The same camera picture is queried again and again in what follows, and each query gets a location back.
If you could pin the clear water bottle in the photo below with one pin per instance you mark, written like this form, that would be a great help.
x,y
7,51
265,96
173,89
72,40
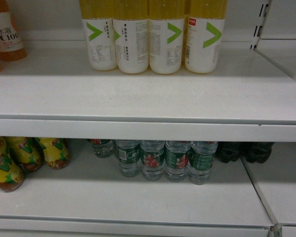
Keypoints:
x,y
176,159

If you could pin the middle rear water bottle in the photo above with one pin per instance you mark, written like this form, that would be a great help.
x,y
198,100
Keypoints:
x,y
152,158

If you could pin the barcode side water bottle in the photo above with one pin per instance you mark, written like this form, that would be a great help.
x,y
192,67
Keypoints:
x,y
128,155

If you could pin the far left water bottle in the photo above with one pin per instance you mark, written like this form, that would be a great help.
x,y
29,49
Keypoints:
x,y
102,148

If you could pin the right rear water bottle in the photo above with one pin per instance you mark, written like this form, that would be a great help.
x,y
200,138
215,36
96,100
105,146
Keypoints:
x,y
201,161

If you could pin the white metal shelf board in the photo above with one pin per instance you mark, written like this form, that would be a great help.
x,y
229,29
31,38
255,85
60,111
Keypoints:
x,y
90,195

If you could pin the white upper shelf board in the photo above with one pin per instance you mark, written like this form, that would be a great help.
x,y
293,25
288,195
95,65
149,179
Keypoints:
x,y
54,92

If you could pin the yellow vitamin drink bottle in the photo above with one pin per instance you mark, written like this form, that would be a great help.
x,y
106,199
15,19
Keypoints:
x,y
130,25
166,32
97,16
204,35

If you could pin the white slotted shelf upright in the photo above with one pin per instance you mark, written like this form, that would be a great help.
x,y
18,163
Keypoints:
x,y
260,12

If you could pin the left cola bottle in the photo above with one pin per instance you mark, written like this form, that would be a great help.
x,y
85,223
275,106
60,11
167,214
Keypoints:
x,y
229,151

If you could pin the cola bottle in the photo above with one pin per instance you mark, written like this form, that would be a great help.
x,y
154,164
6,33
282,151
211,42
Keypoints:
x,y
229,151
256,151

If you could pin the right cola bottle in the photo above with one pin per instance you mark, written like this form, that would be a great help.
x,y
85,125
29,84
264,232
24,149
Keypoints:
x,y
256,151

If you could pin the yellow lemon tea bottle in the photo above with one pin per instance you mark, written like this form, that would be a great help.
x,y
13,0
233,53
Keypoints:
x,y
24,153

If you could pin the left edge lemon tea bottle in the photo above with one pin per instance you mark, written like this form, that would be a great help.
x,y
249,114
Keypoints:
x,y
11,175

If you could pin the orange C100 drink bottle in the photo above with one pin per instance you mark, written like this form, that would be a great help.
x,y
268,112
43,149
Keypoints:
x,y
11,45

